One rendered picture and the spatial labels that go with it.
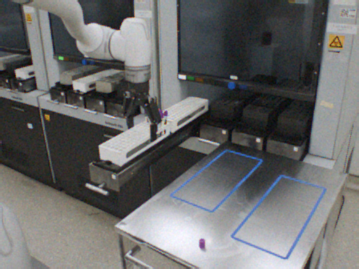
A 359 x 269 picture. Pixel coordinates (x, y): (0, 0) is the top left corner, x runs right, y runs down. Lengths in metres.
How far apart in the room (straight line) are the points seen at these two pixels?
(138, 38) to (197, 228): 0.63
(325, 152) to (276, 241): 0.65
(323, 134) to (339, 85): 0.20
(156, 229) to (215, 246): 0.16
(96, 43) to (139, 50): 0.15
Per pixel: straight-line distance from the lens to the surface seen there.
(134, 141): 1.26
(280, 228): 0.94
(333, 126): 1.43
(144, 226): 0.93
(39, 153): 2.54
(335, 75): 1.37
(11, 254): 0.85
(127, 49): 1.20
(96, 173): 1.26
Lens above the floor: 1.41
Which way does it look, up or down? 25 degrees down
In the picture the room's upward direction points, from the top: 1 degrees counter-clockwise
